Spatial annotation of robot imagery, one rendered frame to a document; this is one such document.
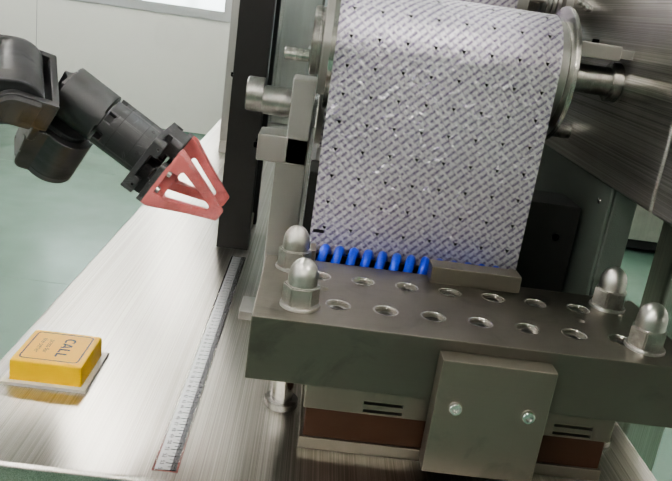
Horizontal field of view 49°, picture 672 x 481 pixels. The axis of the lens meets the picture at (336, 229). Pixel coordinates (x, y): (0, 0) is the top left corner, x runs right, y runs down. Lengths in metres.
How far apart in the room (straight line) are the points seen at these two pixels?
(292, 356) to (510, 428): 0.20
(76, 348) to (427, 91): 0.45
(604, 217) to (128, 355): 0.55
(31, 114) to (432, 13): 0.41
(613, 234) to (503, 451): 0.32
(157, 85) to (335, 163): 5.77
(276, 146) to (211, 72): 5.58
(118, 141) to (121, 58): 5.80
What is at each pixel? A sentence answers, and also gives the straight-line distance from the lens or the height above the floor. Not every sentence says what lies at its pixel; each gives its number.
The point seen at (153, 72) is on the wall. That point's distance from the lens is 6.53.
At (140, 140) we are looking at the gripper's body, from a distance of 0.79.
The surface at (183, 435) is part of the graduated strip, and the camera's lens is 0.71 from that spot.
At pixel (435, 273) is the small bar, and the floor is 1.04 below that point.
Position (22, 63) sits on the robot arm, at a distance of 0.78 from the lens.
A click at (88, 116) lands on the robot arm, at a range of 0.80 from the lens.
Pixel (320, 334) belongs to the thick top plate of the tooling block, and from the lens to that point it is 0.64.
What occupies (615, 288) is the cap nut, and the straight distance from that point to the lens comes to 0.80.
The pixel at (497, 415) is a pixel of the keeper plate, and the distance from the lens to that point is 0.67.
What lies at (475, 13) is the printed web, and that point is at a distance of 0.82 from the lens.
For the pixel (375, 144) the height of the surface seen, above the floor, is 1.16.
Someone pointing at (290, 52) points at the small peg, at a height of 1.23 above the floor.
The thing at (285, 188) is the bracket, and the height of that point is 1.07.
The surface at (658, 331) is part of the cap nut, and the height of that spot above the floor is 1.05.
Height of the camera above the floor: 1.29
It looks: 17 degrees down
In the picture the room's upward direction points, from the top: 8 degrees clockwise
